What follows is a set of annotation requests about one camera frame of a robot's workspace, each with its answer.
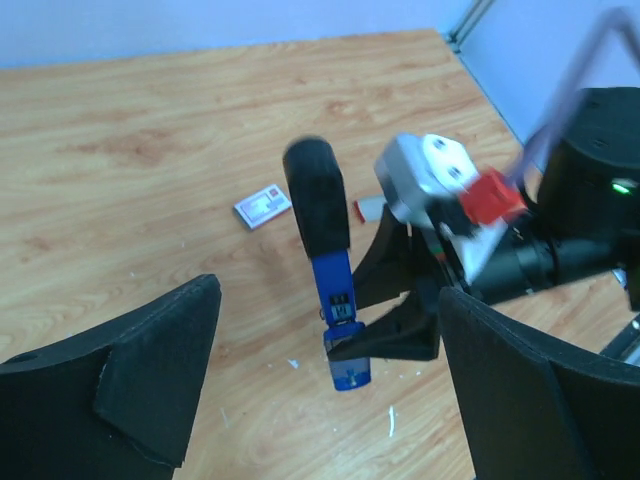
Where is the white staple strip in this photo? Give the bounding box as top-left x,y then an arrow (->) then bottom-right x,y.
353,195 -> 386,223

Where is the red white staple box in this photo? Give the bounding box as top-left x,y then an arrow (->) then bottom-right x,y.
233,184 -> 292,230

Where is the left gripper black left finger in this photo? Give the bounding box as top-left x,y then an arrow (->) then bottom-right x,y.
1,274 -> 221,479

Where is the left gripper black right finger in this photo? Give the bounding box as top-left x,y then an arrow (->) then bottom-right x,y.
439,288 -> 639,479

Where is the blue black stapler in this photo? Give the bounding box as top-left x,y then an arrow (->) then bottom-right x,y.
282,137 -> 374,393

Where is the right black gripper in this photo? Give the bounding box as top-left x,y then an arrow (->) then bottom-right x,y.
327,206 -> 550,361

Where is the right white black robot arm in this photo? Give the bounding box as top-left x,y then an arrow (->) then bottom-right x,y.
327,87 -> 639,361

